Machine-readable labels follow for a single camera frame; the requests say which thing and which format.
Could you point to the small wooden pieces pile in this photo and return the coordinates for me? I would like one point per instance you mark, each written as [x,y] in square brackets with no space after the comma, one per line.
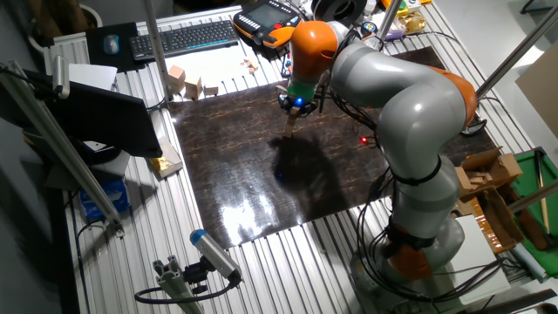
[250,65]

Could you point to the large wooden block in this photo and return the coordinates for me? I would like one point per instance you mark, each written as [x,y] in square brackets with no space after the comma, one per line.
[176,78]
[211,90]
[193,87]

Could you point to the small box gold foil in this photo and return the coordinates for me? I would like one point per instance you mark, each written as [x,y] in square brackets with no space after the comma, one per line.
[168,159]

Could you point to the black plastic frame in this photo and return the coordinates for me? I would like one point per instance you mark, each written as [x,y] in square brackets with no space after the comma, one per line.
[476,127]

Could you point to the black filament spool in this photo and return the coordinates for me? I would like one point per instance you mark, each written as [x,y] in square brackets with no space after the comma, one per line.
[349,8]

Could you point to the silver camera blue cap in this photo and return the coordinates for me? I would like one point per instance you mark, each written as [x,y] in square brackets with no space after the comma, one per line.
[215,255]

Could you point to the white flat board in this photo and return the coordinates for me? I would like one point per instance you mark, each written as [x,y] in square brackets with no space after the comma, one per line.
[479,261]

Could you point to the thin wooden stick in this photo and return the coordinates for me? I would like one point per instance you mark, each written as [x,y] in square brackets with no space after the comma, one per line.
[542,192]

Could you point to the green wrist adapter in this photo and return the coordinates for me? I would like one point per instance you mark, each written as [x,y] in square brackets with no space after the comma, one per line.
[301,90]

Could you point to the short aluminium extrusion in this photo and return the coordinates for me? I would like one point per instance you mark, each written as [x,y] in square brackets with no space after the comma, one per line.
[172,283]

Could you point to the small board red light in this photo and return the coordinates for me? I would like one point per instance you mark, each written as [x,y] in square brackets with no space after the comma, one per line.
[363,140]

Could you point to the blue tissue pack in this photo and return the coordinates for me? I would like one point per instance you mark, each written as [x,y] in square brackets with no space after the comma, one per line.
[104,198]

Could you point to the white paper sheet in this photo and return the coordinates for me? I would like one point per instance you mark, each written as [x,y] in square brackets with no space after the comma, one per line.
[93,75]

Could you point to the black flat monitor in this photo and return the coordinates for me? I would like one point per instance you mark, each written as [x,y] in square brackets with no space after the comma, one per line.
[104,122]

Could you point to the black mouse pad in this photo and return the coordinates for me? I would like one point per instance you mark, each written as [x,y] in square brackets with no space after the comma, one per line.
[96,61]

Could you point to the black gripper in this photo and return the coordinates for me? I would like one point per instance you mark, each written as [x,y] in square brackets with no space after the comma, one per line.
[301,102]

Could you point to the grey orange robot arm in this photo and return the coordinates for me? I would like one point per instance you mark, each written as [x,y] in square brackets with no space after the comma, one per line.
[414,109]

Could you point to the dark marble pattern mat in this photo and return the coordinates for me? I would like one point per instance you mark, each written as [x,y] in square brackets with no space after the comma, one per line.
[244,183]

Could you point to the small wooden planks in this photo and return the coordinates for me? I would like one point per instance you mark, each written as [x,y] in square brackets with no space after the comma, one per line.
[477,179]

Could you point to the grey computer mouse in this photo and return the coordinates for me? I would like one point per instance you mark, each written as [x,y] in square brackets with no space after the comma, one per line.
[111,43]

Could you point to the green felt mat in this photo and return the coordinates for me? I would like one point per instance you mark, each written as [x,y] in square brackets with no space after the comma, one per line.
[527,183]

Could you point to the grey rolled tube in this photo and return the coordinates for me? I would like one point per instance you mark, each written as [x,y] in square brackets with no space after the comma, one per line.
[529,261]

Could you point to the black computer keyboard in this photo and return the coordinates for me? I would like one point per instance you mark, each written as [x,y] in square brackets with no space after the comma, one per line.
[187,37]

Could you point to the round black yellow gadget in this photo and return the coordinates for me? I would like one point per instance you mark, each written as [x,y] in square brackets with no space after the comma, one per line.
[369,27]

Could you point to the aluminium frame post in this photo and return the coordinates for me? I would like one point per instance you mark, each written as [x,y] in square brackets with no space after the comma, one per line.
[87,181]
[519,50]
[156,52]
[534,195]
[387,22]

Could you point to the orange black teach pendant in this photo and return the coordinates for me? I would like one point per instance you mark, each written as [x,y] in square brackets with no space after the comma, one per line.
[261,19]

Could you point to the white button box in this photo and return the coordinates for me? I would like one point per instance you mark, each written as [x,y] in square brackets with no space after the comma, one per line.
[407,5]

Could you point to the gold foil bag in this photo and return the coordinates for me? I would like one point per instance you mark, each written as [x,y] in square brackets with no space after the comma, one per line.
[412,22]

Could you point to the tan cardboard sheet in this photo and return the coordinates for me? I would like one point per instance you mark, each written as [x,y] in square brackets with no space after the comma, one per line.
[540,87]

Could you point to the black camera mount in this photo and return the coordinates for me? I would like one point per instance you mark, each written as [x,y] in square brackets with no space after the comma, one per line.
[196,275]

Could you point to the small purple object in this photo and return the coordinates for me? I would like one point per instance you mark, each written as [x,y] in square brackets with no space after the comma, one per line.
[394,35]

